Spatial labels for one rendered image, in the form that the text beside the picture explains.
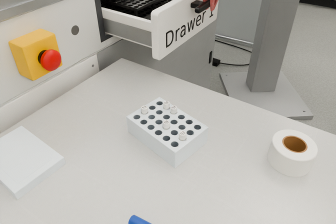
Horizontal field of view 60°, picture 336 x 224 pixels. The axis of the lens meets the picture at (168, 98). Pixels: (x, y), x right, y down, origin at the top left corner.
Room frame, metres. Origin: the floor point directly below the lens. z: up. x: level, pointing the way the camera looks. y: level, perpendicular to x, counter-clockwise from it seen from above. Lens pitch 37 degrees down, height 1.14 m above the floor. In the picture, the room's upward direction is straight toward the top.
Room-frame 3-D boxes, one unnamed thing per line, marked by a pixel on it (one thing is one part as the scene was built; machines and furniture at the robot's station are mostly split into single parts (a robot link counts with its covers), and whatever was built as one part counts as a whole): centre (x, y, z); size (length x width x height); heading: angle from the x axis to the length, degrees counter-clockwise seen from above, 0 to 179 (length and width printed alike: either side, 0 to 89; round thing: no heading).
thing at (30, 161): (0.33, 0.25, 0.77); 0.13 x 0.09 x 0.02; 53
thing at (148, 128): (0.39, 0.00, 0.78); 0.12 x 0.08 x 0.04; 45
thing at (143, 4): (0.74, 0.03, 0.90); 0.18 x 0.02 x 0.01; 146
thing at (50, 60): (0.47, 0.22, 0.88); 0.04 x 0.03 x 0.04; 146
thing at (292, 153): (0.33, -0.20, 0.78); 0.07 x 0.07 x 0.04
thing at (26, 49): (0.49, 0.25, 0.88); 0.07 x 0.05 x 0.07; 146
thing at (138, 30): (0.80, 0.12, 0.86); 0.40 x 0.26 x 0.06; 56
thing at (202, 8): (0.67, -0.07, 0.91); 0.07 x 0.04 x 0.01; 146
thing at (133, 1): (0.80, 0.11, 0.87); 0.22 x 0.18 x 0.06; 56
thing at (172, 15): (0.69, -0.05, 0.87); 0.29 x 0.02 x 0.11; 146
